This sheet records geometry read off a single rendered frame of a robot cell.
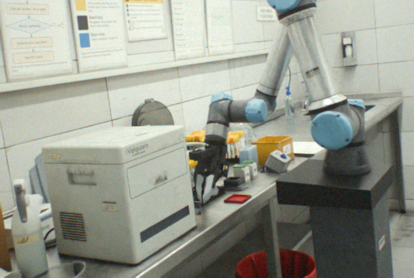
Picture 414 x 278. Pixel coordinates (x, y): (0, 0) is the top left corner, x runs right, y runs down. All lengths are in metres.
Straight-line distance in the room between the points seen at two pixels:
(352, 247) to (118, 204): 0.78
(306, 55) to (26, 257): 0.92
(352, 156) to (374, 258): 0.31
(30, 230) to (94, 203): 0.16
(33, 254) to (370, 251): 0.98
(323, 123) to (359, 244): 0.42
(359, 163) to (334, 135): 0.21
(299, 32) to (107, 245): 0.79
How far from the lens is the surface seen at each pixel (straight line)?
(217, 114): 1.65
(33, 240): 1.35
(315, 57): 1.52
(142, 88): 2.32
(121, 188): 1.25
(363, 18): 4.09
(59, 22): 1.99
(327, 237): 1.72
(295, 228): 3.18
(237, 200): 1.70
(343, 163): 1.66
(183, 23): 2.61
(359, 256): 1.72
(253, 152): 2.05
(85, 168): 1.31
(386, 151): 4.16
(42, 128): 1.91
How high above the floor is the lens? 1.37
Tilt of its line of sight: 8 degrees down
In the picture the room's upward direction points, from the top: 7 degrees counter-clockwise
